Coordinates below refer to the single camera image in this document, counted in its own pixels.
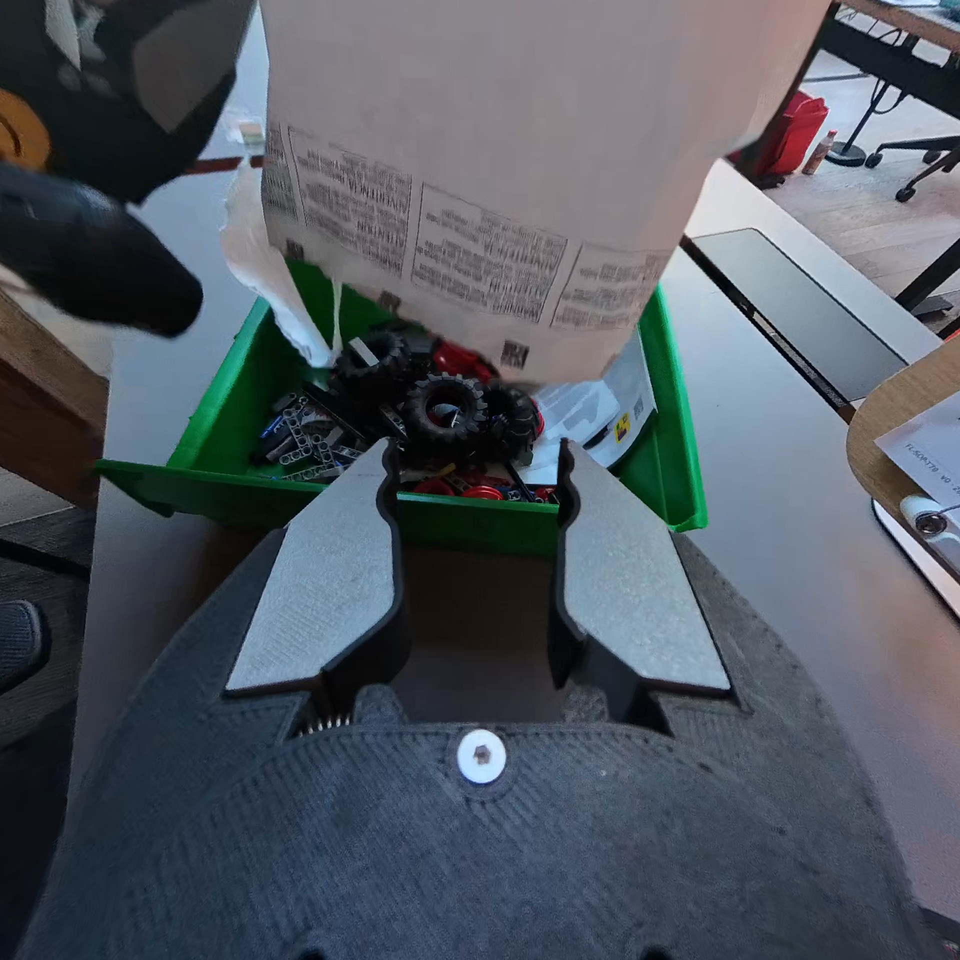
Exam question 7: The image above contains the dark grey flat panel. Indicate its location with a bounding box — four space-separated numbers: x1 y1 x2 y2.
686 228 910 411

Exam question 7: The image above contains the printed instruction sheet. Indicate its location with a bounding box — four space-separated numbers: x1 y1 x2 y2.
876 390 960 513

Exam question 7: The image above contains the red plastic bin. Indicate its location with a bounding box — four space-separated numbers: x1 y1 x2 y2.
731 90 831 178

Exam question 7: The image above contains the white clip with metal eyelet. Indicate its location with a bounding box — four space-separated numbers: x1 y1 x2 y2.
898 493 960 540

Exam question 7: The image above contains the white instruction booklet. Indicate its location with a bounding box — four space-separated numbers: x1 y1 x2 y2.
525 330 658 471

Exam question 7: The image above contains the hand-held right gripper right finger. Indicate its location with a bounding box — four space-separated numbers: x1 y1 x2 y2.
547 437 733 695

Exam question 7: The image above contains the pile of lego pieces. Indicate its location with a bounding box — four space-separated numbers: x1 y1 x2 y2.
251 330 560 505

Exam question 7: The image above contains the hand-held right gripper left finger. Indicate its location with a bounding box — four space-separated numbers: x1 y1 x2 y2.
225 437 412 695

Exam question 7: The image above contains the brown wooden furniture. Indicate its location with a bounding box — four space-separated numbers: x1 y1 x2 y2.
0 288 112 513

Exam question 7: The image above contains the wooden desk with black legs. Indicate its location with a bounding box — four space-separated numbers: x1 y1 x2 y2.
813 0 960 316

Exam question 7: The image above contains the black lego tire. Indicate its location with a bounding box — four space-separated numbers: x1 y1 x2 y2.
403 373 490 453
333 330 411 393
483 382 543 460

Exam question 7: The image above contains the black office chair base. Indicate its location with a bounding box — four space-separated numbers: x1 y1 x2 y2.
825 75 960 205

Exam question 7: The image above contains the white printed paper bag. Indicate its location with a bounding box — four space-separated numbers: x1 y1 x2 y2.
221 0 834 387

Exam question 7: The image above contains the green plastic bin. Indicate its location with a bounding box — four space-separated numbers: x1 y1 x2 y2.
96 258 710 556

